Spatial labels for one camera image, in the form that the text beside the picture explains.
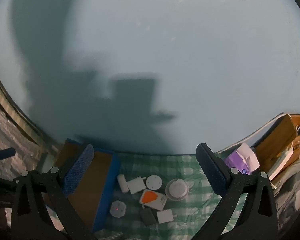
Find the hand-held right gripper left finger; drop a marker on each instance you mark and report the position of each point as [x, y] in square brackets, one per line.
[78, 171]

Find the dark grey plug adapter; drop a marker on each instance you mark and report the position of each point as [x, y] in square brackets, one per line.
[148, 217]

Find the white capsule-shaped device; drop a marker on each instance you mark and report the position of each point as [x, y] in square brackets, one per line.
[122, 183]

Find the white and orange device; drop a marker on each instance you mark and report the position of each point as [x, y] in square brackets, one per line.
[153, 199]

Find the wooden crate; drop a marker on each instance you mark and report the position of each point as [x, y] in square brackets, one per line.
[275, 142]

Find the purple tissue pack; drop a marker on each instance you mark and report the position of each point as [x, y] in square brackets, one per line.
[236, 161]

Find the striped fabric edging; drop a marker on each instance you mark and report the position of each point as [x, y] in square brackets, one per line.
[15, 116]

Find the white round disc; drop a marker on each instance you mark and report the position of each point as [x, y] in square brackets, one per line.
[154, 181]

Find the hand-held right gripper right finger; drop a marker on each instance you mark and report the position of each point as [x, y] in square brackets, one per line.
[211, 171]

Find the white round dome device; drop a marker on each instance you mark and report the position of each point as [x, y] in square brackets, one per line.
[176, 189]

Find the white plug charger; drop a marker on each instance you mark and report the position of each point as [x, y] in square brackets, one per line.
[136, 185]

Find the grey white striped blanket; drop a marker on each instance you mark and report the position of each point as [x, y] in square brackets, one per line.
[295, 192]

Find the green checked cloth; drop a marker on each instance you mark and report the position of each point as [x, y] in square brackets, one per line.
[190, 221]

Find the blue-edged cardboard box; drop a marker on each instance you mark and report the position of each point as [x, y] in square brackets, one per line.
[90, 192]

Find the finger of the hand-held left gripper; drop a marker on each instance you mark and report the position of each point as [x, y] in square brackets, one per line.
[6, 153]

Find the white octagonal device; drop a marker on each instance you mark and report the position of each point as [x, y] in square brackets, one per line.
[117, 208]

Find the white square block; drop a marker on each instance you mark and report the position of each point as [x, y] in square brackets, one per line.
[165, 216]

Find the white flat box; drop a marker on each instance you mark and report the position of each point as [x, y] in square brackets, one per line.
[282, 161]

